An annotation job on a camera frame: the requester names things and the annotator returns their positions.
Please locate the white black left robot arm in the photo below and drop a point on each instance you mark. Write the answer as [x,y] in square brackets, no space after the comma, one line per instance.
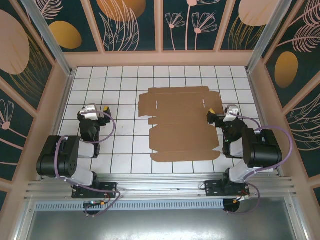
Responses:
[50,155]

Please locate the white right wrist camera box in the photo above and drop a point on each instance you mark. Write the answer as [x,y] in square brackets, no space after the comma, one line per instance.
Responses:
[231,111]

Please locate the brown cardboard paper box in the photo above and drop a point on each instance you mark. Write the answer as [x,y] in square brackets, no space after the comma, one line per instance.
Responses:
[180,112]

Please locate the aluminium side rail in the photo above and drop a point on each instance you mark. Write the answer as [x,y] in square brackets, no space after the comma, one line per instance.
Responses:
[257,100]
[57,127]

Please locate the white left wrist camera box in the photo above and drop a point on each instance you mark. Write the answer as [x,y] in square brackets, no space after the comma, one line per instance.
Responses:
[88,110]

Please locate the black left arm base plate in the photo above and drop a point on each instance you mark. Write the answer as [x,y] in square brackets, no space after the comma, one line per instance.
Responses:
[110,187]

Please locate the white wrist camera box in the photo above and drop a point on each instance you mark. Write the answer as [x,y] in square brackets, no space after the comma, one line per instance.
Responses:
[231,111]
[88,110]

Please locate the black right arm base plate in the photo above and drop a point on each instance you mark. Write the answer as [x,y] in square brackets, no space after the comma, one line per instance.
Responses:
[212,187]

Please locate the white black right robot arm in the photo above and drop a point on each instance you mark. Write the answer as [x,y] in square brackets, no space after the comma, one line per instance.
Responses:
[262,150]

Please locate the aluminium corner post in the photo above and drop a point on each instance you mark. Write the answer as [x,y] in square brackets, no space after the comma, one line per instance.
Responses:
[265,37]
[55,50]

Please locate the long aluminium mounting rail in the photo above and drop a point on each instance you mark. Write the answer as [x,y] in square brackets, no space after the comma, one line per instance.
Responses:
[160,185]

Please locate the yellow power connector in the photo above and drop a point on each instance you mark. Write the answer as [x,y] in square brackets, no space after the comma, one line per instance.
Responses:
[241,198]

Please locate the grey metal sheet panel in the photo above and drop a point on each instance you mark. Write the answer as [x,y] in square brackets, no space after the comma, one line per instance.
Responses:
[160,225]

